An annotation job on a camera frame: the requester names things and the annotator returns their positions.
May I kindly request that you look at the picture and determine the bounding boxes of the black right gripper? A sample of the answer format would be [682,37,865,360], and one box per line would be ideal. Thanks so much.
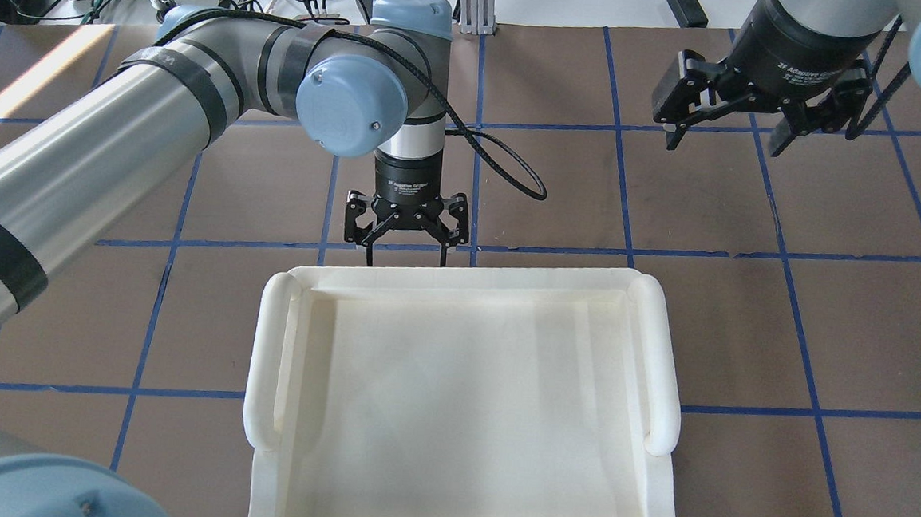
[651,0,876,158]

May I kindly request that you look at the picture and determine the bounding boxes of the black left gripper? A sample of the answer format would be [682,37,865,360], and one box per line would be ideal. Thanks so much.
[343,150,472,268]

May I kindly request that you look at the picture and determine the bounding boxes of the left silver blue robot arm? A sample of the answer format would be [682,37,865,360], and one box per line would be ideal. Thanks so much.
[0,0,454,326]

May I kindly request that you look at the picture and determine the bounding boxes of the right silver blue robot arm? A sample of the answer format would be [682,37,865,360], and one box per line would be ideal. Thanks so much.
[651,0,921,156]

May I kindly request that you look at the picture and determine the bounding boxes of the white plastic crate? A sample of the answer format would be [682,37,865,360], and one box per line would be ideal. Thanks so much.
[243,266,682,517]

